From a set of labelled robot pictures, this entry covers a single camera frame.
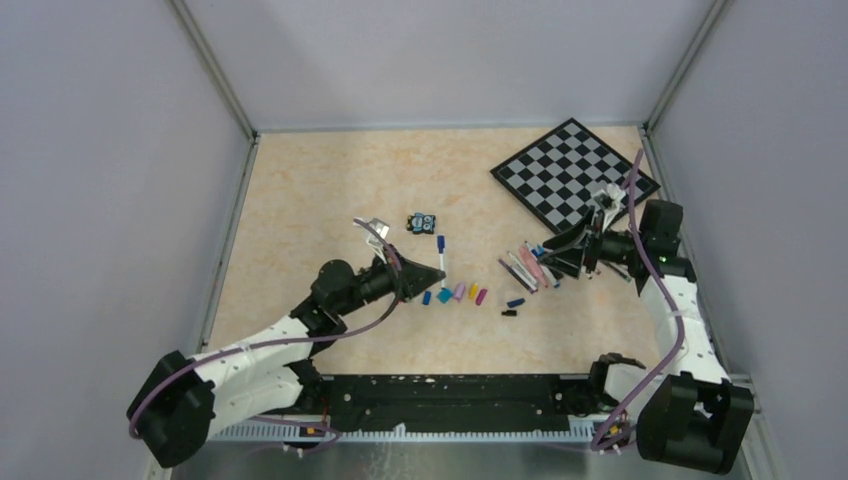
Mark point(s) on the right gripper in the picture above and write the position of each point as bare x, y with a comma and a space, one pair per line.
566, 251

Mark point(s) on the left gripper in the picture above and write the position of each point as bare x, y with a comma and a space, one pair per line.
411, 279

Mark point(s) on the blue cap whiteboard marker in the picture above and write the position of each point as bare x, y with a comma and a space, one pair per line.
551, 278

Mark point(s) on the light blue highlighter cap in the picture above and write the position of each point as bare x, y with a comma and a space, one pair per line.
445, 295

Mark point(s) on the pink highlighter pen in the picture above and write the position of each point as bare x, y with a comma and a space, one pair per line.
533, 267

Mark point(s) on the light purple highlighter cap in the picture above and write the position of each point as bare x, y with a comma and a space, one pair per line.
459, 291

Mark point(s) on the blue cap pen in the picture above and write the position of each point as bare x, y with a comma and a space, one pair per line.
441, 244

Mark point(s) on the purple pen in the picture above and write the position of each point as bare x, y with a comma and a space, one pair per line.
516, 276

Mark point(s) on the magenta marker cap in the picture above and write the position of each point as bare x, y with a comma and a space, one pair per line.
481, 297

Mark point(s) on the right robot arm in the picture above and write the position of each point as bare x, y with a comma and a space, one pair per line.
685, 411

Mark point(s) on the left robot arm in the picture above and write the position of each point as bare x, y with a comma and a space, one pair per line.
185, 400

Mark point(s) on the blue owl eraser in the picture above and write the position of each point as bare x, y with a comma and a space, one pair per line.
419, 223

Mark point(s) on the black grey chessboard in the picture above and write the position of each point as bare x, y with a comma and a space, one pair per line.
555, 176

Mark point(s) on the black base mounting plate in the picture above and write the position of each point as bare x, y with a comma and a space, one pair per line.
470, 403

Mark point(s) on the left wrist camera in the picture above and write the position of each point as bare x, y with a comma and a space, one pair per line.
376, 232

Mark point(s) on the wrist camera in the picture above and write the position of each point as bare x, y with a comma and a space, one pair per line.
376, 232
609, 198

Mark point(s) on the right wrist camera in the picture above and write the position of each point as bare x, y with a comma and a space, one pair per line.
609, 198

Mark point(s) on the grey cable duct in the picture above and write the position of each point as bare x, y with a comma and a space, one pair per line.
580, 431

